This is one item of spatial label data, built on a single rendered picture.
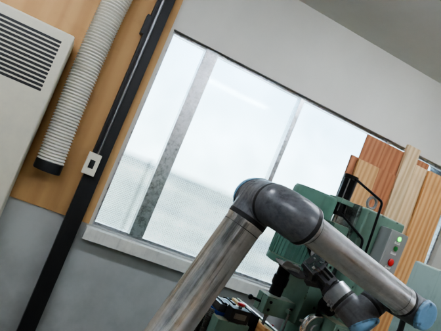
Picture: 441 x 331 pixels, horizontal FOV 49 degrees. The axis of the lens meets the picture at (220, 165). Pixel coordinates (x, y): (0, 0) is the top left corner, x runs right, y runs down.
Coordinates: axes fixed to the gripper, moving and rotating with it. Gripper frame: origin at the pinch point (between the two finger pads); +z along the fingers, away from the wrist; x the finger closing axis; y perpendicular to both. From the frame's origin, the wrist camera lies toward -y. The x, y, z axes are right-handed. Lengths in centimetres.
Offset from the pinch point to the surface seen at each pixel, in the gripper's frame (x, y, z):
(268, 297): 13.2, -19.2, -4.7
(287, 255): 0.3, -8.8, 1.0
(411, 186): -152, -144, 26
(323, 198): -21.3, 2.5, 6.9
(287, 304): 7.6, -25.3, -9.9
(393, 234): -38.5, -11.5, -16.1
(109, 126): 14, -57, 137
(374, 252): -30.5, -17.9, -15.9
